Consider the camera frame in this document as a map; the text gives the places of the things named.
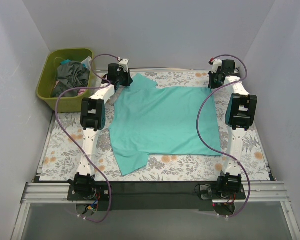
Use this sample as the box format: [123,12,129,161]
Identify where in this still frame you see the teal t shirt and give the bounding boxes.
[109,74,222,176]

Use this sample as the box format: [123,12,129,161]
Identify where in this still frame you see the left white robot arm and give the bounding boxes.
[68,58,133,200]

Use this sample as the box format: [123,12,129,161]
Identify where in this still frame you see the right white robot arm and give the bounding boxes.
[208,58,258,199]

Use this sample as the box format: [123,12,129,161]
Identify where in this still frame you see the clear plastic bag in bin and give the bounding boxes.
[81,56,92,73]

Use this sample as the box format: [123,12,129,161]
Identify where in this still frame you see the grey t shirt in bin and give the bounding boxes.
[51,61,90,98]

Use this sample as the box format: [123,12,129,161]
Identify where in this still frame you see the green plastic laundry bin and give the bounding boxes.
[36,48,94,113]

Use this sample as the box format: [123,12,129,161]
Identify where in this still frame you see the floral table mat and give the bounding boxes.
[37,70,270,182]

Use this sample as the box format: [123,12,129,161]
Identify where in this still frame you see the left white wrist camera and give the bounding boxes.
[118,58,129,73]

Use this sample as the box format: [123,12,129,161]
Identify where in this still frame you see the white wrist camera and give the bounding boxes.
[118,58,129,73]
[209,58,222,74]

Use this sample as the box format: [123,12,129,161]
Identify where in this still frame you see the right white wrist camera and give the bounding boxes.
[209,58,222,74]

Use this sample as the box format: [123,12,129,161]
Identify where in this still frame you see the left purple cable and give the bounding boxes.
[54,53,123,223]

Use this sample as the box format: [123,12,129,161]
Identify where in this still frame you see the purple cable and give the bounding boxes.
[197,54,252,222]
[54,53,123,223]

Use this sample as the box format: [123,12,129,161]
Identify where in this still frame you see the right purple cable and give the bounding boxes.
[197,54,252,222]

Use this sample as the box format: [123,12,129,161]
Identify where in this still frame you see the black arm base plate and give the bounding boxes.
[67,179,248,212]

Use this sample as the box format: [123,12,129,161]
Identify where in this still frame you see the aluminium frame rail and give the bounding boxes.
[12,181,300,240]

